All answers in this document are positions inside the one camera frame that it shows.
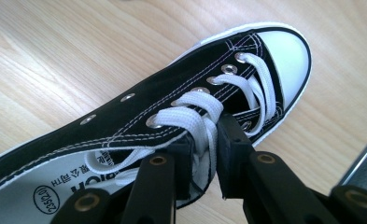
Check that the black canvas sneaker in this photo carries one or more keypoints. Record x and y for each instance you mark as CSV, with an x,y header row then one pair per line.
x,y
172,81

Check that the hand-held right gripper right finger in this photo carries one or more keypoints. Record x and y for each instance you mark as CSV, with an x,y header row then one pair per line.
x,y
259,180

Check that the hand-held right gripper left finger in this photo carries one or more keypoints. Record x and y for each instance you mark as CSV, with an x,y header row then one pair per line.
x,y
159,183

